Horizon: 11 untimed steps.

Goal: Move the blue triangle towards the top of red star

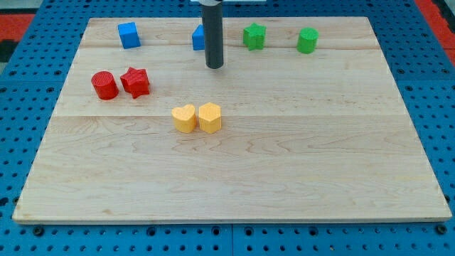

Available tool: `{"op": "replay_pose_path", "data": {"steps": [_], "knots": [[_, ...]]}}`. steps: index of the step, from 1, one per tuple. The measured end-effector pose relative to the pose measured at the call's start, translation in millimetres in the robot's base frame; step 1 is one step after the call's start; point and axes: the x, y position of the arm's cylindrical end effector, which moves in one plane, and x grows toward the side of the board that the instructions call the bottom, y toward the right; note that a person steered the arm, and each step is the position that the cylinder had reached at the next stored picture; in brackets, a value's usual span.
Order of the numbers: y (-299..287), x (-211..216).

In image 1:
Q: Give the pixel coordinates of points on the green cylinder block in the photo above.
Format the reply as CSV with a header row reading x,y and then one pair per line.
x,y
307,40

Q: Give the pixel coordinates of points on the yellow hexagon block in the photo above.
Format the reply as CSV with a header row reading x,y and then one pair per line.
x,y
210,117

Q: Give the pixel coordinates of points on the red cylinder block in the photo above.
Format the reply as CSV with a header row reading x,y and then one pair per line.
x,y
104,85

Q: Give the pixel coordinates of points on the light wooden board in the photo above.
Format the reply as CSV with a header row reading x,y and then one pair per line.
x,y
323,137

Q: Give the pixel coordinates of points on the blue cube block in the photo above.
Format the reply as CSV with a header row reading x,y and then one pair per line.
x,y
128,34

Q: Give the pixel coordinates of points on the green star block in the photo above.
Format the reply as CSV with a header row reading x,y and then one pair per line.
x,y
254,36

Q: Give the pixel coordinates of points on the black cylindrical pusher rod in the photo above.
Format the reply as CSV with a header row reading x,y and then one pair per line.
x,y
212,18

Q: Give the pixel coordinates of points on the blue triangle block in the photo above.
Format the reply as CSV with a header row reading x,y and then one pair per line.
x,y
198,38

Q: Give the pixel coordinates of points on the yellow heart block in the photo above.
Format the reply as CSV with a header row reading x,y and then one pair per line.
x,y
184,118

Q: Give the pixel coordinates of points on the red star block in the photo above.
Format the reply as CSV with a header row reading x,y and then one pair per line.
x,y
136,82

